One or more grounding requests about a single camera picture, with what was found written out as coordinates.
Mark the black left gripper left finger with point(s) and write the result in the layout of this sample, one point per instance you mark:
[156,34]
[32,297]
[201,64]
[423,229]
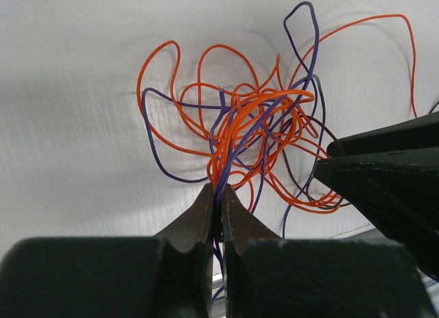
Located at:
[165,275]

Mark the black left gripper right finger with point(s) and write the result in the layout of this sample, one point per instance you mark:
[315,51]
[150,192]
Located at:
[270,276]

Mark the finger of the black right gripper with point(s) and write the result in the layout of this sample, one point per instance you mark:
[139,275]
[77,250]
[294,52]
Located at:
[418,133]
[397,191]

